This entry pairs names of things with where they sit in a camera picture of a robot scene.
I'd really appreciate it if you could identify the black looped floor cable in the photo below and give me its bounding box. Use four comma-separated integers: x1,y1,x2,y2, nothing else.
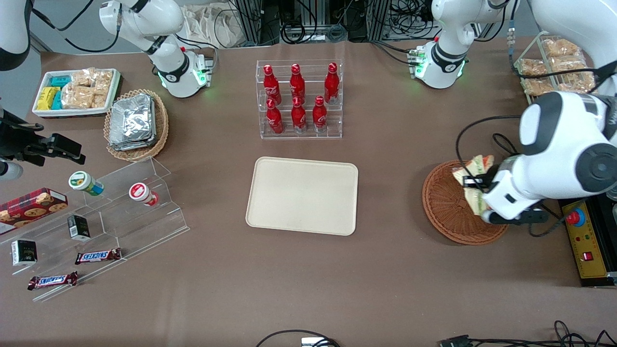
255,329,341,347

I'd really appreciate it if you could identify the white rectangular snack tray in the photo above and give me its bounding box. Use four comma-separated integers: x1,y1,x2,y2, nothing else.
32,68,122,119

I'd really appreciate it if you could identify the green-lid white cup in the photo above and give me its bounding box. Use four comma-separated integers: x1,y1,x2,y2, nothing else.
68,171,104,196

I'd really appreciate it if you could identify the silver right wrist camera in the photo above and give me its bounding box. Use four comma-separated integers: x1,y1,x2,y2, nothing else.
0,160,23,180

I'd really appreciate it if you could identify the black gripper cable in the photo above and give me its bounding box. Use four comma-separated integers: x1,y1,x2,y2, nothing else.
455,115,526,168

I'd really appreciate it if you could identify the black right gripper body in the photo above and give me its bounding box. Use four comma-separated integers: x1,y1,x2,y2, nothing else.
0,110,44,160

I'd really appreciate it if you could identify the beige plastic tray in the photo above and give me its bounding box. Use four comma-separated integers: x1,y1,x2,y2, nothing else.
245,157,360,237

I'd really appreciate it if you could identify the Snickers chocolate bar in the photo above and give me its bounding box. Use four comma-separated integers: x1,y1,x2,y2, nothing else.
75,248,122,265
27,271,79,291

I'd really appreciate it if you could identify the tan oval wicker basket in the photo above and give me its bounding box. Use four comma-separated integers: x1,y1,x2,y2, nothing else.
104,89,170,162

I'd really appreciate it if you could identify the small black box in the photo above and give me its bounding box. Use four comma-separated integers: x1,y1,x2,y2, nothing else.
67,214,91,241
11,240,38,267

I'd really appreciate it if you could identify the red tartan cookie box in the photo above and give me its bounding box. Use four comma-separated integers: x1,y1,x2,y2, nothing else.
0,187,68,236

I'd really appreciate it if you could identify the stack of foil containers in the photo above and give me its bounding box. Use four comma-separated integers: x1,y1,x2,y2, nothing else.
108,93,157,151

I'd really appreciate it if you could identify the red cola bottle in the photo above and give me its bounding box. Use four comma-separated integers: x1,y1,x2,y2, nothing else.
266,99,284,135
312,95,328,133
290,64,307,103
324,63,340,105
263,65,282,105
291,96,308,134

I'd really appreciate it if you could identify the red-lid white cup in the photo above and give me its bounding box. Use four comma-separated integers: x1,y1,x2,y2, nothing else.
129,182,160,207

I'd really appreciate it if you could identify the black cable connector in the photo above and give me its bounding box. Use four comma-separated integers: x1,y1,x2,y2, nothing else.
439,334,476,347

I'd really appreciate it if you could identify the white wire rack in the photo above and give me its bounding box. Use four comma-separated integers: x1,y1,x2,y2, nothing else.
511,31,599,105

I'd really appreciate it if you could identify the black control box yellow panel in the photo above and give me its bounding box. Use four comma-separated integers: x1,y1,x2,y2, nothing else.
559,195,617,288

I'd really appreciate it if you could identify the yellow snack pack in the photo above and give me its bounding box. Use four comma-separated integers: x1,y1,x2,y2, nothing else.
37,87,61,111

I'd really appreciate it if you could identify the black coiled cable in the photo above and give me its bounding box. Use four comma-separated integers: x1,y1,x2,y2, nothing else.
281,20,320,45

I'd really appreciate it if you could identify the brown round wicker basket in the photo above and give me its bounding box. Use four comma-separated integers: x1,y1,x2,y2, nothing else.
422,160,509,246

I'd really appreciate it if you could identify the clear acrylic stepped shelf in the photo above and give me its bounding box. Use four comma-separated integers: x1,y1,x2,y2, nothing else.
0,156,189,303

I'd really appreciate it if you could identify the clear acrylic bottle rack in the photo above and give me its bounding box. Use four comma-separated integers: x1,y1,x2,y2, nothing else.
256,59,344,140

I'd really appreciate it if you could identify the white cloth bag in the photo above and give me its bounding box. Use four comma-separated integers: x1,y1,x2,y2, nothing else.
182,4,241,49

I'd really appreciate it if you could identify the triangle sandwich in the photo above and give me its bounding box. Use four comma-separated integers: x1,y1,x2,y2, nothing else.
452,154,495,215

